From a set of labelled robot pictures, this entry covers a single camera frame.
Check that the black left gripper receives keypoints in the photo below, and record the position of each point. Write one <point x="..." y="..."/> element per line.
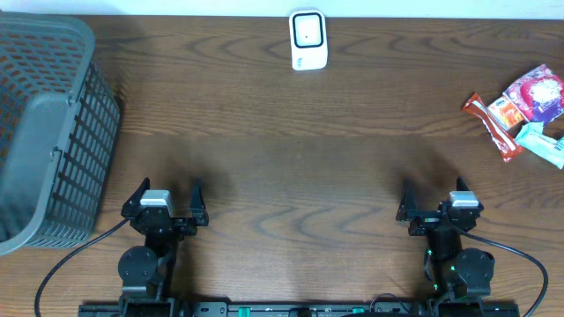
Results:
<point x="165" y="220"/>

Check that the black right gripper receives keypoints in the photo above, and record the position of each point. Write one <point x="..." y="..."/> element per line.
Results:
<point x="408" y="205"/>

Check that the red snack wrapper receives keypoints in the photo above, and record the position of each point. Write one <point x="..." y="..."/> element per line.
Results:
<point x="504" y="142"/>

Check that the orange tissue pack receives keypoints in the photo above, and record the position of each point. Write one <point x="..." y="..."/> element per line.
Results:
<point x="506" y="113"/>

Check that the teal wipes packet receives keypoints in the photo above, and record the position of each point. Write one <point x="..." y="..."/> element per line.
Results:
<point x="532" y="138"/>

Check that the purple Carefree pad package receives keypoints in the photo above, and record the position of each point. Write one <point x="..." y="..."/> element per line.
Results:
<point x="538" y="95"/>

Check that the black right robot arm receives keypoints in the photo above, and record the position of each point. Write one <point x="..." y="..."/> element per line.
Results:
<point x="457" y="272"/>

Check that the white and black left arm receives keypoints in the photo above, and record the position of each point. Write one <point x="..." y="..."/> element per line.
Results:
<point x="146" y="271"/>

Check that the white barcode scanner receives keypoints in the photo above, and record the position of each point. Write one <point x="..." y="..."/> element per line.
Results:
<point x="308" y="40"/>

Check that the grey plastic mesh basket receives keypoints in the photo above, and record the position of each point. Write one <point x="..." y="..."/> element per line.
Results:
<point x="59" y="126"/>

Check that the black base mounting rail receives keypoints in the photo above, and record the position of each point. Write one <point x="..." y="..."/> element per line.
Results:
<point x="223" y="309"/>

